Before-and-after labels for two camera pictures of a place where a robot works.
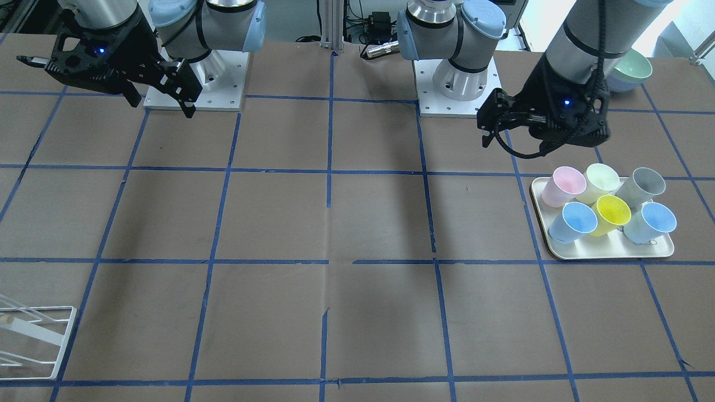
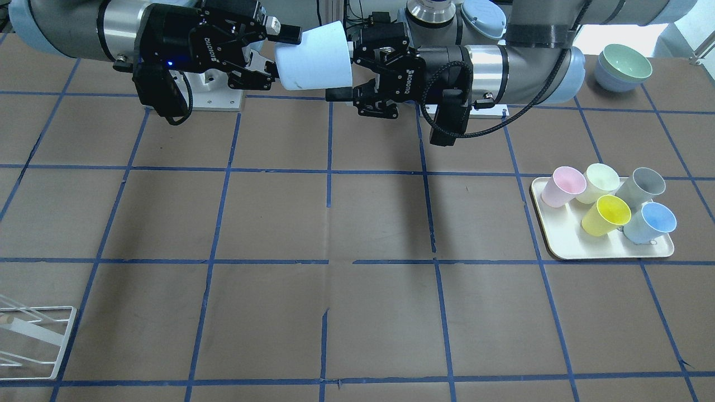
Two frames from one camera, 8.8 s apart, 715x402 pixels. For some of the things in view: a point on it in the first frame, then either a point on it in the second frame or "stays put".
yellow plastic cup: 610,211 stays put
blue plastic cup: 575,219 → 322,60
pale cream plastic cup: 601,180 stays put
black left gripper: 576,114 → 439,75
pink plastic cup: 565,183 stays put
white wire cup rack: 32,339 stays put
